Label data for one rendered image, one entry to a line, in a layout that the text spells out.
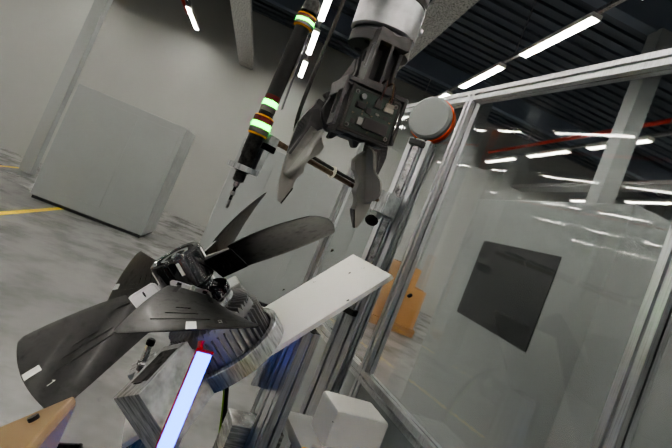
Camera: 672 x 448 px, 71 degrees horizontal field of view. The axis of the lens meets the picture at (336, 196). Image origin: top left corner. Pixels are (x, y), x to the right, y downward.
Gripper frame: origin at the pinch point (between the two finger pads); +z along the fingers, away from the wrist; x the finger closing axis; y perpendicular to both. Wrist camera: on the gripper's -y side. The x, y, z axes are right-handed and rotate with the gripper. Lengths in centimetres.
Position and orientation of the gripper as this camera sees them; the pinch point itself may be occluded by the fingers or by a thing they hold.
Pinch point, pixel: (318, 207)
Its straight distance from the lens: 55.0
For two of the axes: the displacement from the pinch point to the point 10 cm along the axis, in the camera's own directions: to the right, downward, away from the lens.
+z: -3.3, 9.5, -0.2
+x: 9.0, 3.2, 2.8
